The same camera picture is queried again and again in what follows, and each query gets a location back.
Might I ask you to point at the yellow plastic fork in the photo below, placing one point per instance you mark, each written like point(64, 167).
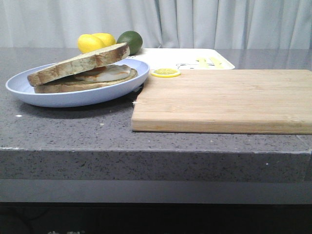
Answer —
point(202, 63)

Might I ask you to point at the bread slice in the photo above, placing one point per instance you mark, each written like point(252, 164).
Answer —
point(81, 63)
point(70, 84)

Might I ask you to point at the rear yellow lemon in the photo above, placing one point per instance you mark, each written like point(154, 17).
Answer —
point(106, 38)

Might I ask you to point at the front yellow lemon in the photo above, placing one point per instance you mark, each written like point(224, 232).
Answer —
point(87, 43)

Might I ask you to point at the yellow lemon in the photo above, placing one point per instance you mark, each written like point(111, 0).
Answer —
point(87, 43)
point(106, 38)

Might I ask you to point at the light blue plate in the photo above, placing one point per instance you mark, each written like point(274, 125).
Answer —
point(19, 86)

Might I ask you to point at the yellow plastic knife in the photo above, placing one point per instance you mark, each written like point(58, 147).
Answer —
point(217, 63)

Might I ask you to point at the grey curtain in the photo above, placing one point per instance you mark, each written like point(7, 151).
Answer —
point(217, 24)

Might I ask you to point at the white tray with bear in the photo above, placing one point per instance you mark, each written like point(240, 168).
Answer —
point(179, 58)

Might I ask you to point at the lemon slice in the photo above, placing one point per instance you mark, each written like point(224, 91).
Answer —
point(165, 72)

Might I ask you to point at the green lime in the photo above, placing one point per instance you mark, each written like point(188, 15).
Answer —
point(133, 39)

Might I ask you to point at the fried egg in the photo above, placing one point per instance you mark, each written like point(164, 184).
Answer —
point(105, 73)

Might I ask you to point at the wooden cutting board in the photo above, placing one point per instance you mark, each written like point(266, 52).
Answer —
point(227, 101)

